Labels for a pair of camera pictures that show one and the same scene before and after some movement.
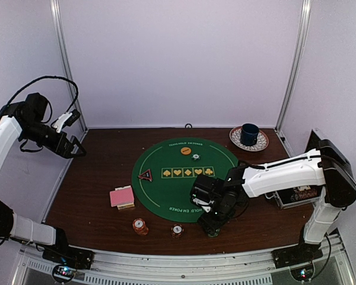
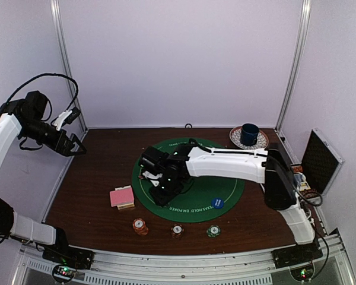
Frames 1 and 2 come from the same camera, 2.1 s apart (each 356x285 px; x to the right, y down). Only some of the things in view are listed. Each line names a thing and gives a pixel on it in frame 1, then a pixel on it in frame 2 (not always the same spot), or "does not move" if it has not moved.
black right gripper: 208,224 -> 162,199
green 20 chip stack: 213,233 does not move
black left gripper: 64,151 does not move
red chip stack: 139,227 does not move
